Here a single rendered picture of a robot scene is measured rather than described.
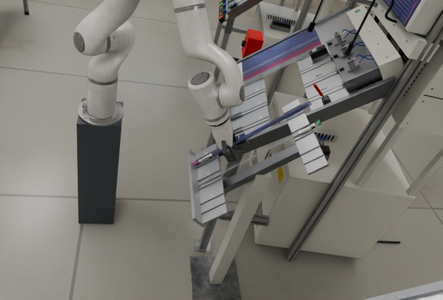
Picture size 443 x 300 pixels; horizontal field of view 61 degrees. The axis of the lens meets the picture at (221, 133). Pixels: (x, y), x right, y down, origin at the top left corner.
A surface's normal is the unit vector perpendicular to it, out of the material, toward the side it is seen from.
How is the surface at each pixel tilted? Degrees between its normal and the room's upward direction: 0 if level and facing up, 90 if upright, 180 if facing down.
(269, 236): 90
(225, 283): 0
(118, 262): 0
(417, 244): 0
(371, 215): 90
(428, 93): 90
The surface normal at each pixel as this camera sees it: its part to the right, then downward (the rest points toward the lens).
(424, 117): -0.01, 0.65
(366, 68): -0.50, -0.66
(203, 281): 0.23, -0.74
